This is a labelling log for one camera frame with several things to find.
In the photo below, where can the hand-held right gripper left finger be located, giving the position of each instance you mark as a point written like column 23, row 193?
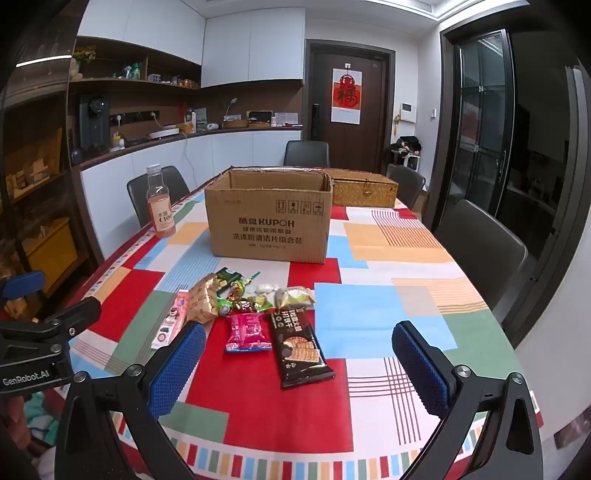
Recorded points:
column 178, row 364

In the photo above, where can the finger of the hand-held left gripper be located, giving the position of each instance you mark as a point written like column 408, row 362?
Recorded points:
column 69, row 318
column 25, row 284

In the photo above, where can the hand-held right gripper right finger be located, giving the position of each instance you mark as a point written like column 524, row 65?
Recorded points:
column 420, row 369

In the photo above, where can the long pink snack packet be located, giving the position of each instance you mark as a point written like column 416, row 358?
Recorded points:
column 171, row 318

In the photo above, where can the tan snack packet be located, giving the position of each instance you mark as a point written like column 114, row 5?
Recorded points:
column 202, row 300

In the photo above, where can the pale snack packet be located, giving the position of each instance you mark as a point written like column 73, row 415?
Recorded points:
column 295, row 297

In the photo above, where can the brown cardboard box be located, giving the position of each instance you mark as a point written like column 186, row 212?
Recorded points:
column 268, row 230

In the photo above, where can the yellow storage bin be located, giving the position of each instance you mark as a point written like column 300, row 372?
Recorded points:
column 51, row 247

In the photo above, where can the magenta snack packet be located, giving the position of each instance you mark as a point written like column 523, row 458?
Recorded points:
column 247, row 332

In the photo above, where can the pile of small wrapped candies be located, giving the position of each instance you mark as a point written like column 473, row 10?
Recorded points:
column 240, row 300

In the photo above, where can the green snack packet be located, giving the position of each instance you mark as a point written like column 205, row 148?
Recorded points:
column 228, row 277

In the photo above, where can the black biscuit packet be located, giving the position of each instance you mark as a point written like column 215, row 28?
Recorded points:
column 300, row 350

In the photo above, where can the dark grey dining chair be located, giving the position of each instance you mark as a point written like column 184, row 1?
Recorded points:
column 159, row 189
column 408, row 182
column 480, row 249
column 305, row 154

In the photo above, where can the black flask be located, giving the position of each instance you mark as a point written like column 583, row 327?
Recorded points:
column 77, row 157

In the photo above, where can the clear bottle with pink drink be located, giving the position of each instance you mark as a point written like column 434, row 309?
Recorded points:
column 161, row 217

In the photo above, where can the small bottle with yellow cap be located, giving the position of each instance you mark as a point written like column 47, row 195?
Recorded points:
column 118, row 141

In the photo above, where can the dark water dispenser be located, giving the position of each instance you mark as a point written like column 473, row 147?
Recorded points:
column 92, row 122

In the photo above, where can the lidded wicker basket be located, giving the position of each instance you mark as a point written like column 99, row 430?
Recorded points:
column 364, row 191

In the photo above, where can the white round appliance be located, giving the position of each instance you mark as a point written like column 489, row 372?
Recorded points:
column 164, row 133

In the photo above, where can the white rack with clothes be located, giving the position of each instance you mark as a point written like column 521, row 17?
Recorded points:
column 406, row 152

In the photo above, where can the white lower cabinets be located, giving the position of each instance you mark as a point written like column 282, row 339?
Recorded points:
column 231, row 152

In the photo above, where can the white cabinets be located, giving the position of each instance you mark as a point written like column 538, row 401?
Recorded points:
column 231, row 152
column 249, row 46

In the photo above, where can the dark brown door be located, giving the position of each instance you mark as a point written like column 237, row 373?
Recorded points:
column 369, row 143

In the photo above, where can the yellow flower bunch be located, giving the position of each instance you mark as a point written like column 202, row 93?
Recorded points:
column 83, row 57

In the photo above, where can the green bottle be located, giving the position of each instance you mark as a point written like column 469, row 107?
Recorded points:
column 136, row 71

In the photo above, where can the dark framed glass doors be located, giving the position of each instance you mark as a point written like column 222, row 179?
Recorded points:
column 485, row 138

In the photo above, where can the white intercom panel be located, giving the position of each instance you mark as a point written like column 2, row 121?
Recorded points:
column 406, row 112

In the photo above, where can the black framed tablet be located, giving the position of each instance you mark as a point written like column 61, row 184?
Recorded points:
column 259, row 115

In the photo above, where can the white upper cabinets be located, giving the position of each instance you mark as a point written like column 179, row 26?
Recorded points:
column 249, row 46

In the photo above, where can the black wall power strip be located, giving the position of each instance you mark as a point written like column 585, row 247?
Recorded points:
column 136, row 117

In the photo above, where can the wooden wall shelf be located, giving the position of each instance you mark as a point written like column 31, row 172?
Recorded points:
column 138, row 84

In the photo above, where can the red and white wall poster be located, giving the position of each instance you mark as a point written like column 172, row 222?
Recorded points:
column 346, row 94

